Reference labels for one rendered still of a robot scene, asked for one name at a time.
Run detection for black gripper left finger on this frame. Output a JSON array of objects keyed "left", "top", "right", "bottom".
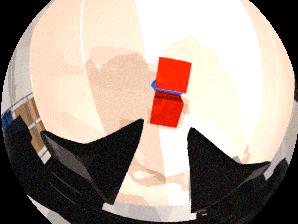
[{"left": 40, "top": 117, "right": 145, "bottom": 205}]

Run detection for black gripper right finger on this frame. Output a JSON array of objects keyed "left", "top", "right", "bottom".
[{"left": 186, "top": 127, "right": 271, "bottom": 213}]

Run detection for red cube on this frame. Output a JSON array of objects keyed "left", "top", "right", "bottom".
[
  {"left": 150, "top": 89, "right": 184, "bottom": 128},
  {"left": 156, "top": 57, "right": 192, "bottom": 93}
]

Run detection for blue cube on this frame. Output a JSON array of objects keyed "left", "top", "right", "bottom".
[{"left": 150, "top": 80, "right": 184, "bottom": 95}]

